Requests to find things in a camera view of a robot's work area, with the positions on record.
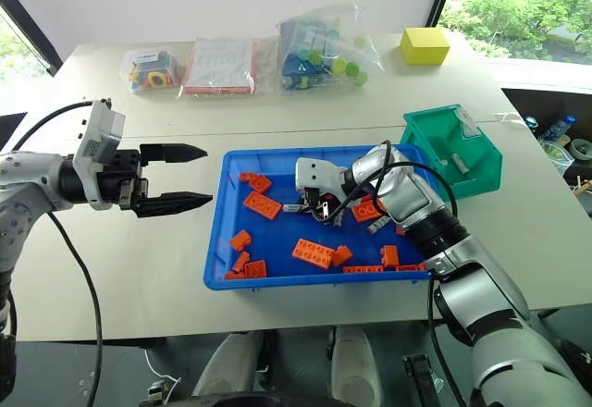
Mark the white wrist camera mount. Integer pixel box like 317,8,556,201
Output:
294,156,347,196
72,99,127,210

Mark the white string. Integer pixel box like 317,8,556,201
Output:
493,112,529,127

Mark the small grey device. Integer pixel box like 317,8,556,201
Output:
146,377,168,404

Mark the white rounded robot leg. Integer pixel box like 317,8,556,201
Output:
191,331,261,400
329,325,384,407

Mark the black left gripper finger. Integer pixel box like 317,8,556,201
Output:
139,142,208,166
133,191,215,220

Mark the yellow block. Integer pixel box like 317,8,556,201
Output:
399,27,451,66

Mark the blue plastic bin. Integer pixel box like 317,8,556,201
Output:
203,143,435,292

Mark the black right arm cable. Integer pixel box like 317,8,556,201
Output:
341,140,460,224
425,277,464,407

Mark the large orange toy brick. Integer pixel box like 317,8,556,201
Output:
291,237,336,271

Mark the thin white cable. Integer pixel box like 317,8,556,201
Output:
142,348,182,390

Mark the green plastic bin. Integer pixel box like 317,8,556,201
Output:
399,105,504,201

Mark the clear box of coloured rings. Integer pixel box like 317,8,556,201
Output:
119,46,179,95

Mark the square orange toy brick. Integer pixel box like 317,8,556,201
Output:
243,259,268,280

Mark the clear plastic bag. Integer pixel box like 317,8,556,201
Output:
539,140,576,170

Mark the black clamp bracket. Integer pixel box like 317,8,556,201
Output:
401,352,441,407

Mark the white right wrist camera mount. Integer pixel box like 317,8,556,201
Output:
294,156,347,196

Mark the bagged red white booklet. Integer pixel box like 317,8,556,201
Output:
179,37,260,100

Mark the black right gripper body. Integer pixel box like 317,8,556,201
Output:
302,186,342,208

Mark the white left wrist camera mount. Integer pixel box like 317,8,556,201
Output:
72,99,127,210

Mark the clear water bottle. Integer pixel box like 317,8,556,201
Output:
537,115,580,142

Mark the dark round container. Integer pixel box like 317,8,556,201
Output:
570,138,592,162

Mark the black flat panel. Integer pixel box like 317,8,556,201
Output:
0,111,29,153

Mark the clear bag of green caps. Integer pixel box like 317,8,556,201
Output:
276,3,386,94

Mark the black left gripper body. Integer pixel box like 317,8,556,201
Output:
98,148,150,214

